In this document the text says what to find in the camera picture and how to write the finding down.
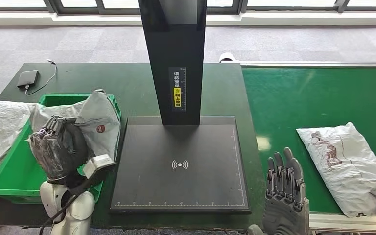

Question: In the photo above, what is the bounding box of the black power bank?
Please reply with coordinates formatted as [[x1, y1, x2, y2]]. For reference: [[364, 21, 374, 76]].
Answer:
[[17, 70, 40, 88]]

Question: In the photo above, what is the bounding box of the black and yellow column label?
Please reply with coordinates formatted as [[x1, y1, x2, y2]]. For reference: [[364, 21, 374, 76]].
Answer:
[[168, 66, 187, 112]]

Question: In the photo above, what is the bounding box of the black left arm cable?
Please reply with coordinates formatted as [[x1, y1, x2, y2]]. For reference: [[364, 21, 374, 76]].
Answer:
[[39, 176, 92, 235]]

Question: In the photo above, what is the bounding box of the dark window frame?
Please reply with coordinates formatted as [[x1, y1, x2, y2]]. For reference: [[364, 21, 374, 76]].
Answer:
[[0, 0, 376, 14]]

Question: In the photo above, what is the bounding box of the black scanner column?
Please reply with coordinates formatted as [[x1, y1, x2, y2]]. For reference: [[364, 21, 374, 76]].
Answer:
[[138, 0, 208, 126]]

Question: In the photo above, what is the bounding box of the thin white cable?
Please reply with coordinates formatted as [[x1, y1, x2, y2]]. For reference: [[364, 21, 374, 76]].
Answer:
[[24, 59, 58, 95]]

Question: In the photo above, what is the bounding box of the grey plastic mailer parcel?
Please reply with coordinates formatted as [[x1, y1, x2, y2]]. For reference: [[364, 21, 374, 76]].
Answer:
[[296, 121, 376, 218], [29, 89, 121, 163]]

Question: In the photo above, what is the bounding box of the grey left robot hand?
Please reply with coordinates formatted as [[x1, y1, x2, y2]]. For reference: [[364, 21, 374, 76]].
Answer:
[[29, 116, 90, 184]]

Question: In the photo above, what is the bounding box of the large crumpled white bag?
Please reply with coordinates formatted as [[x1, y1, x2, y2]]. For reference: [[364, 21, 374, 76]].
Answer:
[[0, 99, 36, 195]]

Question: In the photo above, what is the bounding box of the black scanner base plate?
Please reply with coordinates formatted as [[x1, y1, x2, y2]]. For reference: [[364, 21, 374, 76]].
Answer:
[[110, 116, 252, 215]]

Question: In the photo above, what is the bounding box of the green conveyor belt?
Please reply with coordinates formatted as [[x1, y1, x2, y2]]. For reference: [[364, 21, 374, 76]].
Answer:
[[241, 66, 376, 216]]

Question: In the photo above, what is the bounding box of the small white round object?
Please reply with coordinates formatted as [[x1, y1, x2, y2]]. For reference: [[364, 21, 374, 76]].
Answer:
[[218, 52, 237, 63]]

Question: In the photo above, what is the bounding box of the green plastic crate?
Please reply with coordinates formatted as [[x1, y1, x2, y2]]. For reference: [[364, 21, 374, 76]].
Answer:
[[0, 93, 123, 205]]

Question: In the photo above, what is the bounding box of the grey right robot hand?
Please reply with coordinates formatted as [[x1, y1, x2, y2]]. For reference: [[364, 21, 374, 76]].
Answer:
[[247, 146, 310, 235]]

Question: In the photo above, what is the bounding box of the white windowsill ledge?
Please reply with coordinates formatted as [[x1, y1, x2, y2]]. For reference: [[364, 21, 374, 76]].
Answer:
[[0, 11, 376, 26]]

